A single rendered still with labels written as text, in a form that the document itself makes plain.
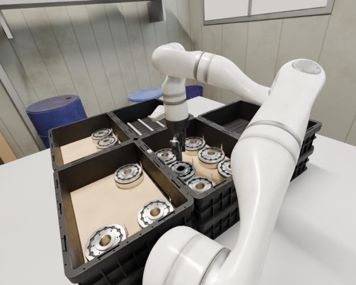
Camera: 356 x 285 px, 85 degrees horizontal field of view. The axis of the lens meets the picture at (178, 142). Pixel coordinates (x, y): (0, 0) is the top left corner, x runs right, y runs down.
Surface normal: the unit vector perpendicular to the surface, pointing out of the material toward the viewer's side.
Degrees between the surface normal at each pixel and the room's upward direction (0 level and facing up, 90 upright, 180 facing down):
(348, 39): 90
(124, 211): 0
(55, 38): 90
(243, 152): 43
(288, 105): 17
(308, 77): 28
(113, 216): 0
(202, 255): 12
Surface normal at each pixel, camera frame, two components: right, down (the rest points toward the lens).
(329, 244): -0.11, -0.85
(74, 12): 0.57, 0.38
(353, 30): -0.82, 0.37
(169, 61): -0.15, 0.54
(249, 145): -0.55, -0.69
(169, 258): -0.31, -0.68
